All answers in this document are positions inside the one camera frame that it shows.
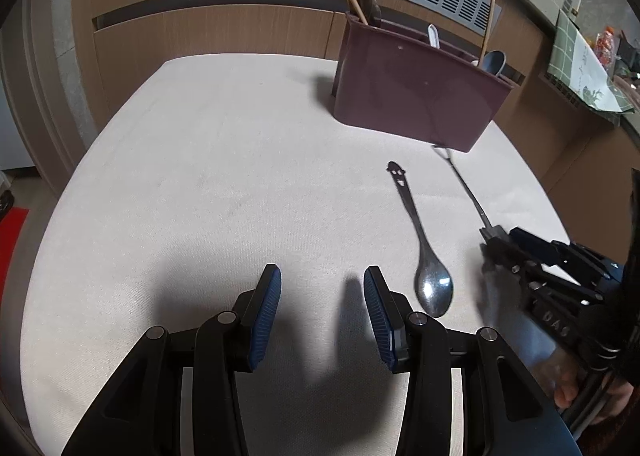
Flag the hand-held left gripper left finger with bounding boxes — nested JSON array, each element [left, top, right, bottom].
[[60, 263, 282, 456]]

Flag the person's right hand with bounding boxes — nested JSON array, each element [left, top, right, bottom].
[[551, 351, 637, 418]]

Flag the thin metal loop-handled utensil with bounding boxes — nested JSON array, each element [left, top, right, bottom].
[[431, 143, 505, 240]]

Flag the metal spoon with face handle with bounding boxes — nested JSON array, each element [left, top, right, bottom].
[[386, 161, 455, 318]]

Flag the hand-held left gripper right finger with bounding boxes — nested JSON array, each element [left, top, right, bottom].
[[363, 265, 583, 456]]

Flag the blue-grey spoon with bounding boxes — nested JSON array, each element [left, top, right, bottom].
[[481, 50, 509, 78]]

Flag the green checked cloth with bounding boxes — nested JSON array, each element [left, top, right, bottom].
[[546, 10, 637, 115]]

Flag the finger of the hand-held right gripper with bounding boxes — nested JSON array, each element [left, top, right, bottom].
[[480, 227, 607, 338], [509, 229, 622, 288]]

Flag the red floor mat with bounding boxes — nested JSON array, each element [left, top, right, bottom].
[[0, 205, 29, 264]]

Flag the maroon plastic utensil holder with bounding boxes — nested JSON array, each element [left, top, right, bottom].
[[332, 11, 517, 153]]

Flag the orange packaged goods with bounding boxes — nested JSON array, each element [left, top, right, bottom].
[[589, 25, 617, 63]]

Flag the wooden spoon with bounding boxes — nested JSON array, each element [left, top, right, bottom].
[[349, 0, 382, 28]]

